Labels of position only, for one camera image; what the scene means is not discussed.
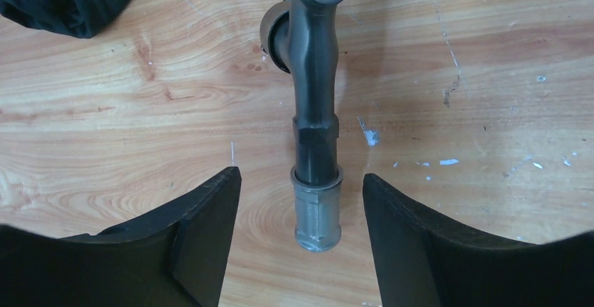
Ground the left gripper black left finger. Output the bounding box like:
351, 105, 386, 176
1, 167, 242, 306

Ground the grey faucet with lever handle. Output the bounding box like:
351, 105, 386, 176
260, 0, 343, 186

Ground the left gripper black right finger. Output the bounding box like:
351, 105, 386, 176
362, 173, 593, 306

